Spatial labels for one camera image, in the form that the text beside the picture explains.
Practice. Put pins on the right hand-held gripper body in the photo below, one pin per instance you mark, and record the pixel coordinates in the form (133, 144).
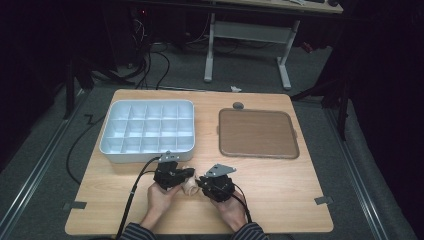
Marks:
(218, 186)

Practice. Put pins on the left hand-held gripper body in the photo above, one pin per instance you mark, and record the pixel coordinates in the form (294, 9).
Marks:
(166, 175)

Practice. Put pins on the peach ankle sock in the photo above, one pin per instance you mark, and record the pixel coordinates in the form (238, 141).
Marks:
(190, 186)

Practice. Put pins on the person's left hand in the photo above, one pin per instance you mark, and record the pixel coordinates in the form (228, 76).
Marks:
(160, 201)

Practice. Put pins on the person's right hand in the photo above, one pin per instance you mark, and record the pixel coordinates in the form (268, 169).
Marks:
(235, 211)

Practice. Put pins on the white compartment organizer box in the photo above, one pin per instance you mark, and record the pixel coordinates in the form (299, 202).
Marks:
(148, 131)

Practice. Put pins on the brown rectangular tray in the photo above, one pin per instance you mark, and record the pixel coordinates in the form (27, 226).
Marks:
(258, 133)

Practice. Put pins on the grey round table knob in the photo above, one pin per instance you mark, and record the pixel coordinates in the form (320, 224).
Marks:
(238, 105)

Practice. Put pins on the crumpled white paper scrap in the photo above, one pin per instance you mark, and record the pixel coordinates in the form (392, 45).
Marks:
(235, 89)

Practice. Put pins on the grey tape strip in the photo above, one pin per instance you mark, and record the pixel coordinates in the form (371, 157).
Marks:
(75, 205)
(323, 200)

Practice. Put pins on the black metal stand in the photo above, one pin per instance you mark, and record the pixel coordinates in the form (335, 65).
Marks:
(70, 90)
(341, 110)

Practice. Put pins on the white-legged wooden desk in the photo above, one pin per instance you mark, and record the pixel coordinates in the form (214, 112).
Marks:
(250, 31)

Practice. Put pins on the metal floor rail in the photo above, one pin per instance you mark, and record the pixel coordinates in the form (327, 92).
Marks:
(36, 166)
(356, 180)

